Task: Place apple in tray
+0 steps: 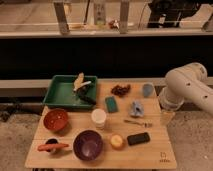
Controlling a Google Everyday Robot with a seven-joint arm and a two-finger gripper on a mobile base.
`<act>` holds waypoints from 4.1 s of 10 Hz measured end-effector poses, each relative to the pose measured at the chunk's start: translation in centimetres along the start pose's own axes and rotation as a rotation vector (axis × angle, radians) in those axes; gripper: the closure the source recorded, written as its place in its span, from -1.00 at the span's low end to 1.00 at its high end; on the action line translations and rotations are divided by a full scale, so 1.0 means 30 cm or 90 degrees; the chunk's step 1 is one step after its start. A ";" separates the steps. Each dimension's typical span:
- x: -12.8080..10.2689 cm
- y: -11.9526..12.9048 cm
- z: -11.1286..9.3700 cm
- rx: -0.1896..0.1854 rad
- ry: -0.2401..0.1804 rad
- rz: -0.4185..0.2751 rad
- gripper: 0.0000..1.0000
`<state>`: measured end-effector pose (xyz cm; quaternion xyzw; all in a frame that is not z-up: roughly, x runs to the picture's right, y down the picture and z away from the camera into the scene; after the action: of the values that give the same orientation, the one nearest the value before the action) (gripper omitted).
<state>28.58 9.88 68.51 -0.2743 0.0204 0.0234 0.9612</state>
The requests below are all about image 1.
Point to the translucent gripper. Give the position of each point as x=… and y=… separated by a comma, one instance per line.
x=166, y=117

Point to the yellow apple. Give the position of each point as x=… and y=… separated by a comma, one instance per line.
x=117, y=141

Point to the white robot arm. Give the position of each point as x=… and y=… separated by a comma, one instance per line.
x=186, y=82

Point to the black object in tray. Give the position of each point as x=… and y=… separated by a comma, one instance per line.
x=83, y=97

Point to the green plastic tray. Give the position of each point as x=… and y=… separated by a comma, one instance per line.
x=61, y=94

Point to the metal fork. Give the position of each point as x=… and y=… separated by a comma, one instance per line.
x=146, y=125

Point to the crumpled blue cloth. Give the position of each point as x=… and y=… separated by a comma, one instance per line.
x=136, y=109

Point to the blue plastic cup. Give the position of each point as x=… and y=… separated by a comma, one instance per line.
x=147, y=90

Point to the black rectangular block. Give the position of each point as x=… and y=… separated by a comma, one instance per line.
x=138, y=138

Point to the wooden folding table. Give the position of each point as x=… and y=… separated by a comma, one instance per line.
x=156, y=154

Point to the dark grape bunch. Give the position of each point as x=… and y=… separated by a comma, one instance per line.
x=120, y=90

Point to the green sponge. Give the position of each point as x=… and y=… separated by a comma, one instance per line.
x=111, y=104

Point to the white paper cup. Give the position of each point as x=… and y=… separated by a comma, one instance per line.
x=99, y=117

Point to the purple bowl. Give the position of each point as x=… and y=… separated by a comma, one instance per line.
x=88, y=145

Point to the red bowl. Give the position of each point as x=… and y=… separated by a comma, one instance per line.
x=56, y=120

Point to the small dark cup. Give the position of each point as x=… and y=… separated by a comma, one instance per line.
x=51, y=141

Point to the orange carrot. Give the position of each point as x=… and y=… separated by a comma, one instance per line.
x=49, y=147

